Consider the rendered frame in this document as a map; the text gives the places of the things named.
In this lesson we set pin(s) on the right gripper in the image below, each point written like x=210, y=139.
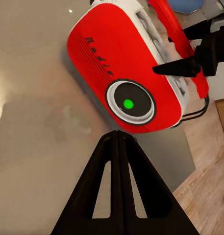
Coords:
x=207, y=55

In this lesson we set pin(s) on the radio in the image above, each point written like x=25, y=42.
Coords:
x=114, y=47

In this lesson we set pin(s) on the coffee table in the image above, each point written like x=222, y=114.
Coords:
x=51, y=121

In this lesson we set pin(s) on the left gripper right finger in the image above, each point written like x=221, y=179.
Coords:
x=165, y=216

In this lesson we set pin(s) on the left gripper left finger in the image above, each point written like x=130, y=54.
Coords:
x=76, y=218

